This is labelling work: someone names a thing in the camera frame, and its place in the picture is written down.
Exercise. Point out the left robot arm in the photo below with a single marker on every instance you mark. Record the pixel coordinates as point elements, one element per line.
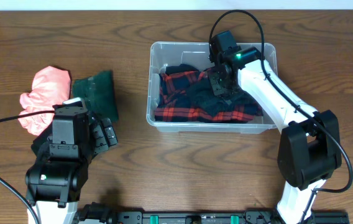
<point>64,152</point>

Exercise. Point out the pink garment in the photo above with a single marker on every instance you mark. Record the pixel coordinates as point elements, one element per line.
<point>50,86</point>

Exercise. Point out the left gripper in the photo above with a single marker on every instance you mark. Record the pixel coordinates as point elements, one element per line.
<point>102,144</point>

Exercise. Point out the dark green garment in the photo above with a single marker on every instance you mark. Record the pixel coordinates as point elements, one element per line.
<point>98,94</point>

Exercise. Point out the large black garment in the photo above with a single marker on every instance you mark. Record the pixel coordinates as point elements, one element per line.
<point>180,68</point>

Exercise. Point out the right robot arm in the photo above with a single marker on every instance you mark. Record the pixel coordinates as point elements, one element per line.
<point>309,150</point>

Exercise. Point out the red plaid flannel shirt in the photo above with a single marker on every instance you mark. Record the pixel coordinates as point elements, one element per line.
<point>175,106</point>

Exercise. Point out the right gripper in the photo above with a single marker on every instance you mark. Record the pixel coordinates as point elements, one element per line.
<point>214,79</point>

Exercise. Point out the clear plastic storage bin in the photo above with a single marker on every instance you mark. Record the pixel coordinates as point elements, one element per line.
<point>164,54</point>

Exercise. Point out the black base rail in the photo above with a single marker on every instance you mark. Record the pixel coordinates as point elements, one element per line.
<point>101,214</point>

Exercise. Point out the dark navy taped garment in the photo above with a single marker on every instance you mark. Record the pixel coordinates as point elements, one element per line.
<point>201,95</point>

